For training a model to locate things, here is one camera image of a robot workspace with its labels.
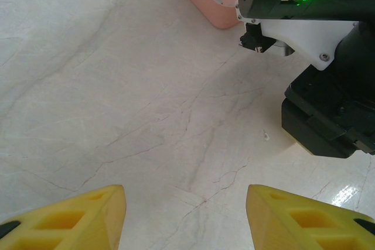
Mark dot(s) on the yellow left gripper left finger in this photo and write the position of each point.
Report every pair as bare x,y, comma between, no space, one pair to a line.
73,220

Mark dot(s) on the small white scrap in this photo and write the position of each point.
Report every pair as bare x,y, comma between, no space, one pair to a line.
266,136

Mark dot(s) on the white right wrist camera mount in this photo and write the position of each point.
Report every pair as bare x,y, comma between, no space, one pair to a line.
293,33

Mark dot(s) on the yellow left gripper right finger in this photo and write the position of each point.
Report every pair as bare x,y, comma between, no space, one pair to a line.
307,220

